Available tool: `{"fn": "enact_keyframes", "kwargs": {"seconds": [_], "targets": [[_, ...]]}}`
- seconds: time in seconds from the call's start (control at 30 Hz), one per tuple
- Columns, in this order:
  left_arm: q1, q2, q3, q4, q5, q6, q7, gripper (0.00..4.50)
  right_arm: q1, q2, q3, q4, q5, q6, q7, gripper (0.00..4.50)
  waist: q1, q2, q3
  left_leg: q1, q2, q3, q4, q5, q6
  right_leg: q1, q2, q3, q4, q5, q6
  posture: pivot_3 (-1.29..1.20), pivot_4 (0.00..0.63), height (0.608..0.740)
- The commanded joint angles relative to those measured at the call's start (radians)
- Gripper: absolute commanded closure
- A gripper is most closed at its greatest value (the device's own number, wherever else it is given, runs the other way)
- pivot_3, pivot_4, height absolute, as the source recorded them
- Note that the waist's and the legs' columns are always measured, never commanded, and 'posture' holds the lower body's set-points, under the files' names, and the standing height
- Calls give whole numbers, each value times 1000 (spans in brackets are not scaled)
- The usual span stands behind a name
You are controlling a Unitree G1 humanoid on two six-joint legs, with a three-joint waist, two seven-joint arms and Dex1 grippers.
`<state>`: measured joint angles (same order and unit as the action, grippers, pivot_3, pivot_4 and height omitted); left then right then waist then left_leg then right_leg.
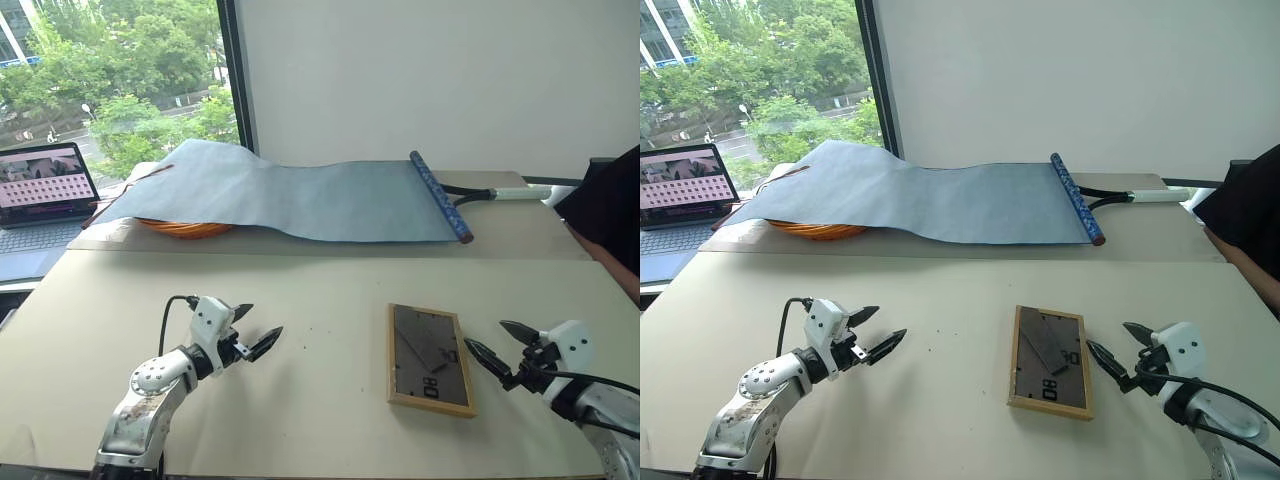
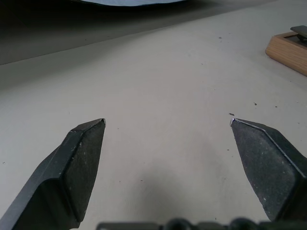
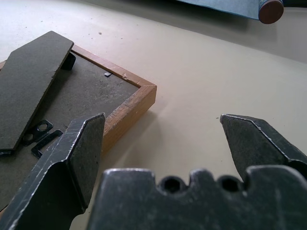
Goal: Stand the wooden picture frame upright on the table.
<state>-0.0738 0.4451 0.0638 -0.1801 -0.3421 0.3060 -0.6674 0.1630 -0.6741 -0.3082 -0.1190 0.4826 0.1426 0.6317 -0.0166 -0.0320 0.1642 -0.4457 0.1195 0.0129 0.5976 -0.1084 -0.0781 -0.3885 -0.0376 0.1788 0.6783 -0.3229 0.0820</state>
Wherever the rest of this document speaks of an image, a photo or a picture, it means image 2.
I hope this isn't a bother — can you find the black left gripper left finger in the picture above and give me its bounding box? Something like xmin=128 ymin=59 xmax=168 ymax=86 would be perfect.
xmin=0 ymin=118 xmax=107 ymax=230

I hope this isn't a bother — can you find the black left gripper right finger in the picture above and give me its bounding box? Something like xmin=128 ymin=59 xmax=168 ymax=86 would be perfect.
xmin=229 ymin=118 xmax=307 ymax=223

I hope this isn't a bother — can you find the wooden block holder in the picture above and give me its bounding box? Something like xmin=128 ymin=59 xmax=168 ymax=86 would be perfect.
xmin=265 ymin=25 xmax=307 ymax=77

